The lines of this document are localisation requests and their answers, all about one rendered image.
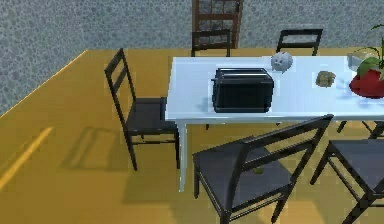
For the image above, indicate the black wooden chair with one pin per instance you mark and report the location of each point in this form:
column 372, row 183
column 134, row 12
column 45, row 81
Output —
column 146, row 116
column 363, row 160
column 233, row 173
column 300, row 40
column 210, row 41

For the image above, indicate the black toaster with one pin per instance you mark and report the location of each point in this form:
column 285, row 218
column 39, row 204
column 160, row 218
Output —
column 242, row 91

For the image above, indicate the small green object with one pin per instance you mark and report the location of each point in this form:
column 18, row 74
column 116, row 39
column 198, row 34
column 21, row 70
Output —
column 258, row 171

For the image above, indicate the white dining table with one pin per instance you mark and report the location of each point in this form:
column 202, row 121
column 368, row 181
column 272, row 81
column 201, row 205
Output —
column 300, row 100

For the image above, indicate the brown bread piece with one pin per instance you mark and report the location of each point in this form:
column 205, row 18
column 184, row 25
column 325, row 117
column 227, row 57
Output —
column 325, row 79

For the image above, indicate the clear glass bowl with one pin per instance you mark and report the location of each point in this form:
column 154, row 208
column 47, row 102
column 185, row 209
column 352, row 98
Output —
column 354, row 60

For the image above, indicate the red plant pot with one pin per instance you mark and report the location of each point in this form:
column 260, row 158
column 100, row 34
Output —
column 368, row 85

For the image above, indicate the green house plant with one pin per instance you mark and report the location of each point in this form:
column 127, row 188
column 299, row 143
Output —
column 370, row 63

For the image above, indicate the brown wooden window frame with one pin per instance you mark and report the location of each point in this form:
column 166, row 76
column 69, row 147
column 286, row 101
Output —
column 216, row 16

